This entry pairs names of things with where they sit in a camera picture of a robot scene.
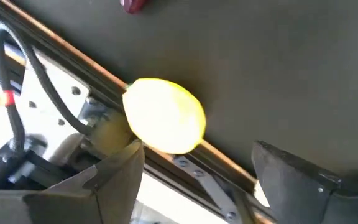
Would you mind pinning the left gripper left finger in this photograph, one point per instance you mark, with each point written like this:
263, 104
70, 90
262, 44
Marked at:
104, 186

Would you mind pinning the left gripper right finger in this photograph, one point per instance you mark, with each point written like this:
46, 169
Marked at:
297, 193

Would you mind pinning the yellow lemon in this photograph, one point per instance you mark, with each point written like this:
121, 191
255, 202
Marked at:
165, 115

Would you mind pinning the small purple eggplant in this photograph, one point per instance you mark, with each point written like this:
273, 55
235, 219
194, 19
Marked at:
132, 4

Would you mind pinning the black table mat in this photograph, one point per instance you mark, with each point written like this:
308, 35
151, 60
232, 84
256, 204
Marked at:
259, 77

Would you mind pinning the white metal bracket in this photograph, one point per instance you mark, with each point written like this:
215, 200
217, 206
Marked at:
51, 93

